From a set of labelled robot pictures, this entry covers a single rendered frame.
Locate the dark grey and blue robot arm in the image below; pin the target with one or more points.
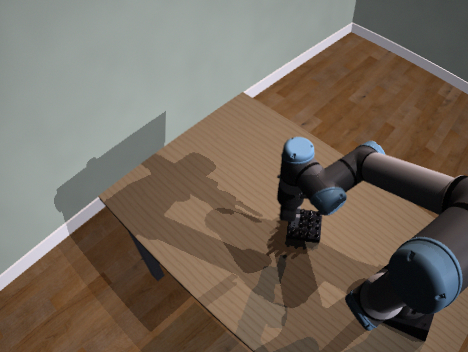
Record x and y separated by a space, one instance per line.
427 272

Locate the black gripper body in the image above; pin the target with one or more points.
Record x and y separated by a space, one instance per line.
289 203

